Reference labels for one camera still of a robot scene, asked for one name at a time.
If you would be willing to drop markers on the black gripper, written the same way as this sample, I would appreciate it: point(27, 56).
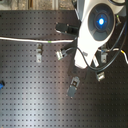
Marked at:
point(67, 29)

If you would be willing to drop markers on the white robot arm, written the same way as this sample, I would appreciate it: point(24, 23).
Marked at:
point(97, 24)

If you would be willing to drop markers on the right upper metal clip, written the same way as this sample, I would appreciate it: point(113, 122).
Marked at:
point(103, 54)

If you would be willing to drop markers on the right lower metal clip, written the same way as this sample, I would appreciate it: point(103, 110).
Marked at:
point(100, 76)

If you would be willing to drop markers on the black perforated breadboard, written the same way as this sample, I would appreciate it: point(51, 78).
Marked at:
point(35, 94)

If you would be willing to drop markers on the middle metal cable clip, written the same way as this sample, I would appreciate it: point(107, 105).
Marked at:
point(61, 54)

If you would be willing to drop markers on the metal cable clip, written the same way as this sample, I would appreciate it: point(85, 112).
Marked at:
point(61, 54)
point(39, 53)

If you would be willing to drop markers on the left metal cable clip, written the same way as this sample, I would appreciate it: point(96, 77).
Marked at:
point(39, 53)

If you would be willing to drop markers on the lower dark cable clip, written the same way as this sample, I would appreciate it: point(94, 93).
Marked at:
point(73, 86)

